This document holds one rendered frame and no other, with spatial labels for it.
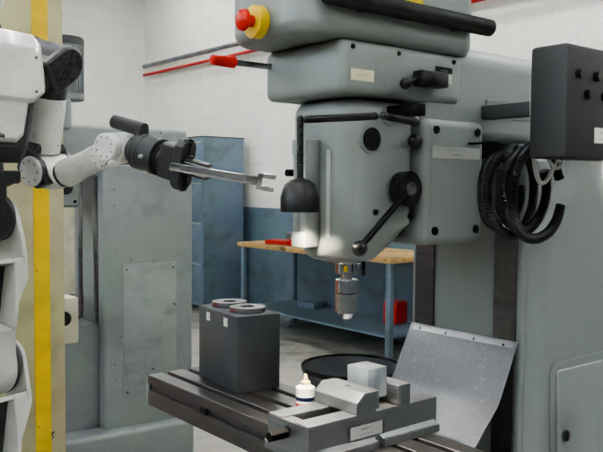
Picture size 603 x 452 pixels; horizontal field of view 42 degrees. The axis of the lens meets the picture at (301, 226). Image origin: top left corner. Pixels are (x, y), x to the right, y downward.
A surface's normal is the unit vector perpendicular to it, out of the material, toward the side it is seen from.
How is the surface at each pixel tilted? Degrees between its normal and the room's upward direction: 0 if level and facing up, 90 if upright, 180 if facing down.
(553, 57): 90
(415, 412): 90
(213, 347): 90
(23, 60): 90
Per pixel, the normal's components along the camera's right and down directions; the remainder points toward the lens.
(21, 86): 0.84, 0.04
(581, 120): 0.62, 0.04
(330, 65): -0.78, 0.03
